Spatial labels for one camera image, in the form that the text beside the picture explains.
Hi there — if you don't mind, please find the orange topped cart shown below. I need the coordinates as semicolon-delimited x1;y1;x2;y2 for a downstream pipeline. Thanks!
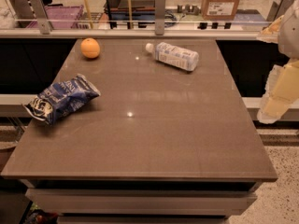
104;0;155;24

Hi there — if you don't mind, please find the middle metal railing bracket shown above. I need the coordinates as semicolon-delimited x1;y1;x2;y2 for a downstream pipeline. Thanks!
155;0;165;35

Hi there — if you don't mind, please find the right metal railing bracket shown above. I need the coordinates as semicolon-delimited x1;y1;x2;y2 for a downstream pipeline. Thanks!
267;0;294;21

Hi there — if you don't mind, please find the left metal railing bracket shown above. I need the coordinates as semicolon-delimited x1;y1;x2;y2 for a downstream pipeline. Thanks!
29;0;52;35

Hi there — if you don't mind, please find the grey table with drawers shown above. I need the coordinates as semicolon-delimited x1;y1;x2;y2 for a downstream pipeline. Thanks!
2;39;277;224

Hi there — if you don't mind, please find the blue chip bag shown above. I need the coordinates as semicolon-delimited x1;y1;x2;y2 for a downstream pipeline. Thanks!
23;74;101;125

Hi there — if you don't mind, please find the metal railing bracket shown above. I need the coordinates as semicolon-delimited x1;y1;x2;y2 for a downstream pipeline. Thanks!
29;0;52;35
267;0;294;21
155;0;165;35

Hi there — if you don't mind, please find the blue labelled plastic bottle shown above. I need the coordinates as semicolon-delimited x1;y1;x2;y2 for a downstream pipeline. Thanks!
145;42;199;72

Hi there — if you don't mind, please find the yellow pole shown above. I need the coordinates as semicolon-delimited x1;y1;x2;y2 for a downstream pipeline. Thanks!
83;0;93;29

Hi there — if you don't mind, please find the purple plastic crate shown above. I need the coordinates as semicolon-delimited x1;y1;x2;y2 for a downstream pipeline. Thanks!
26;4;85;30

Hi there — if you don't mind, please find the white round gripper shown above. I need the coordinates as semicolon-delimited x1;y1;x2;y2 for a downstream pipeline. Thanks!
257;0;299;124

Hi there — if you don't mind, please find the orange fruit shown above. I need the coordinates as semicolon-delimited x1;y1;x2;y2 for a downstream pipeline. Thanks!
80;38;100;59

